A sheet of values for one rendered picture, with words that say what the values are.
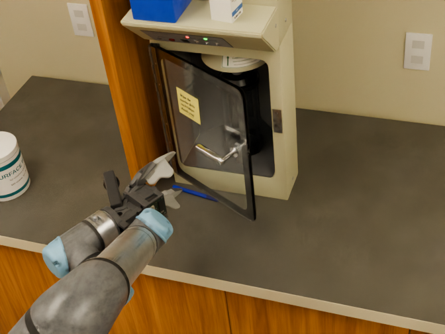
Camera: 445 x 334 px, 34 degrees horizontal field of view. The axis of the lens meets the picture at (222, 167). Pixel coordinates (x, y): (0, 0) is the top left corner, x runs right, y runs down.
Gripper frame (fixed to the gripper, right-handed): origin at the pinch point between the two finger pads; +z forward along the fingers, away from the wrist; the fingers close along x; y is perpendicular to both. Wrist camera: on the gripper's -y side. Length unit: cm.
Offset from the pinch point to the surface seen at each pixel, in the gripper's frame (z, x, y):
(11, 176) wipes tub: -18, -19, -51
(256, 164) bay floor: 28.4, -18.4, -2.9
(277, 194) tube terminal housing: 27.9, -24.3, 4.8
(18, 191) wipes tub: -18, -24, -51
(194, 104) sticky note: 13.6, 7.8, -6.6
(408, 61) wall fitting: 78, -7, 9
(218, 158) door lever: 8.9, 0.8, 5.3
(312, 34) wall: 66, -2, -15
